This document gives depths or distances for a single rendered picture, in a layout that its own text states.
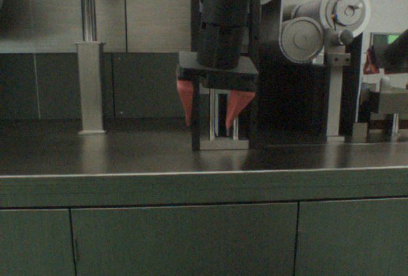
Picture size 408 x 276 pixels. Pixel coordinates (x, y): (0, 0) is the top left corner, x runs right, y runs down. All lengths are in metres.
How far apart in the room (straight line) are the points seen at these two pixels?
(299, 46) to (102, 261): 0.74
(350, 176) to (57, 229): 0.63
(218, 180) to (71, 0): 0.88
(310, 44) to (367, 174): 0.41
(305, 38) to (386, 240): 0.55
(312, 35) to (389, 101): 0.29
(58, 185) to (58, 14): 0.76
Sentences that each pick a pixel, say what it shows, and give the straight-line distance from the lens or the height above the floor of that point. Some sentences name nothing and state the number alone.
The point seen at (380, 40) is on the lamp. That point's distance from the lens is 1.49.
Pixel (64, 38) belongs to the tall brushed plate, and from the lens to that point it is 1.35.
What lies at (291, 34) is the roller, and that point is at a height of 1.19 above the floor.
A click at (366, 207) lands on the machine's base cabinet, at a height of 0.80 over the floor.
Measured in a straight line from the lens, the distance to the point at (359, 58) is 1.10.
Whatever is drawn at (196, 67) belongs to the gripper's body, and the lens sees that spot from 0.45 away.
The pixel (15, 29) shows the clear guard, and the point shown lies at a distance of 1.26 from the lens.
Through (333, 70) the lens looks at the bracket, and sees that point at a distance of 1.00.
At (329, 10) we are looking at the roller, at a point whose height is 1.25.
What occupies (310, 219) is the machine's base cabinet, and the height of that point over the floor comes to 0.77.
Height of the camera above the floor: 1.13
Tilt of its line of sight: 11 degrees down
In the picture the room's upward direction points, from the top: straight up
